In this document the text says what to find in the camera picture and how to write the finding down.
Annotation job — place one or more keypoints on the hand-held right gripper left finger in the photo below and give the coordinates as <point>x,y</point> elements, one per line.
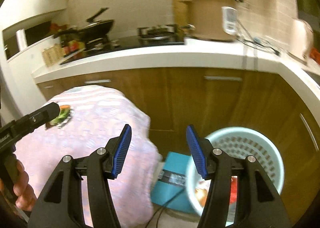
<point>122,150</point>

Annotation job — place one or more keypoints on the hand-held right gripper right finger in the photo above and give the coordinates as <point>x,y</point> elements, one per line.
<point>196,150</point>

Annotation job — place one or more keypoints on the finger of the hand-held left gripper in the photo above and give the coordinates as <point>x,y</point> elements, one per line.
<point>42,115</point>

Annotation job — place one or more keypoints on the green snack packet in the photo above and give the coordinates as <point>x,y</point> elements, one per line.
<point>63,115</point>

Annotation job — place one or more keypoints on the orange snack packet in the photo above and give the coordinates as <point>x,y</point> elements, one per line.
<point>202,194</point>

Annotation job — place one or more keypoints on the light blue perforated basket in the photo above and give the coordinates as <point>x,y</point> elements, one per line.
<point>262,153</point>

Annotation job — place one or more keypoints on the person's left hand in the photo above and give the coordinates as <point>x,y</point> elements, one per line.
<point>25,193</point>

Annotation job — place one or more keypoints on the teal cardboard box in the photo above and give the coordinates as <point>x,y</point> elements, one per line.
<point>172,163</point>

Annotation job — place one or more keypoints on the pink floral cloth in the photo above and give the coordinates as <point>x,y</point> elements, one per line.
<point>100,118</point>

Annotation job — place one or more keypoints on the wooden kitchen cabinet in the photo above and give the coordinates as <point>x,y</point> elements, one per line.
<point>187,93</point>

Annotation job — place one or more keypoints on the woven wicker basket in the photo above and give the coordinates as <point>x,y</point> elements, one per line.
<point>52,55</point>

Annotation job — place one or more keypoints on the red label sauce bottle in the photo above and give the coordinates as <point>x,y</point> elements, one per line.
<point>75,46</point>

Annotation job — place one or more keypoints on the black wok with lid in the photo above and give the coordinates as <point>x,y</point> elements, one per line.
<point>100,26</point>

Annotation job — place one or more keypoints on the black gas stove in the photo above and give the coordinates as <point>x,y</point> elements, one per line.
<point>130,41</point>

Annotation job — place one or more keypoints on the beige rice cooker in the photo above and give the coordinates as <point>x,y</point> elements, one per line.
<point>205,17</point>

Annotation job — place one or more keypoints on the white electric kettle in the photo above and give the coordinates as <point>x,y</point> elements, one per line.
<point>300,40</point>

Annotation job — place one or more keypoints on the red packet on sill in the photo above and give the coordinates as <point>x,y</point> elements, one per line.
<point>315,57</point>

